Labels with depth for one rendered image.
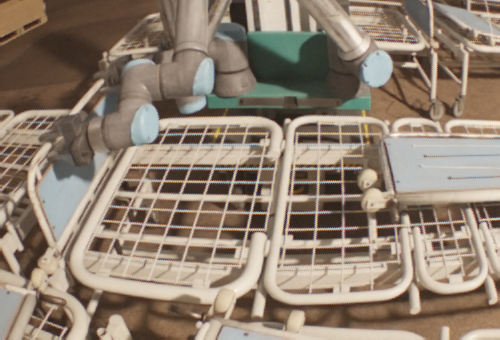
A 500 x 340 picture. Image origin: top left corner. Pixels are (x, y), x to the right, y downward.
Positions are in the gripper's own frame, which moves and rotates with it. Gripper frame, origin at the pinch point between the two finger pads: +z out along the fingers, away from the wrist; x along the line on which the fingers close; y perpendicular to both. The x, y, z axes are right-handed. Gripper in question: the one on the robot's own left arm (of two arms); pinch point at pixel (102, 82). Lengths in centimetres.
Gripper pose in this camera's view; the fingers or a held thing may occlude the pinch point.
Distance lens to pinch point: 163.8
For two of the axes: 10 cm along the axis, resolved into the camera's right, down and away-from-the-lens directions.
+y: -1.5, 5.3, -8.4
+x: 2.6, 8.4, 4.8
